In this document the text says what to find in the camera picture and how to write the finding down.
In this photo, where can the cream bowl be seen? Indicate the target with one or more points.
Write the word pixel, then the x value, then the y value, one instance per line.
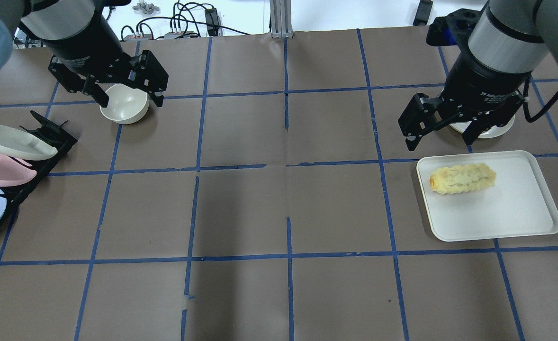
pixel 125 104

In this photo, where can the cream plate in rack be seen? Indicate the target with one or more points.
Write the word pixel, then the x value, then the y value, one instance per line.
pixel 19 144

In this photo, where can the aluminium frame post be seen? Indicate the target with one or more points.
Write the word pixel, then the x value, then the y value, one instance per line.
pixel 281 19

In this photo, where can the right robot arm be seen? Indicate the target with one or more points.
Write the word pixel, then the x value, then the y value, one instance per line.
pixel 499 48

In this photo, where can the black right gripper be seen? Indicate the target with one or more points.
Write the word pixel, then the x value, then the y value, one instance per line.
pixel 487 90

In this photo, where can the yellow bread roll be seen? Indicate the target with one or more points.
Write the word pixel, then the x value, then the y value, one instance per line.
pixel 462 178

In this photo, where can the cream rectangular tray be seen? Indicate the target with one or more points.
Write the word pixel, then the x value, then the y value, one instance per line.
pixel 519 203

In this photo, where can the black plate rack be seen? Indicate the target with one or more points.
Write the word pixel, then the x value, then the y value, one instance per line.
pixel 54 135

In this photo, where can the cream shallow dish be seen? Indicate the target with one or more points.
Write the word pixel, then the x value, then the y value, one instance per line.
pixel 493 132

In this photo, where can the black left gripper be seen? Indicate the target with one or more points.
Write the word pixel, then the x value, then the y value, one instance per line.
pixel 85 49

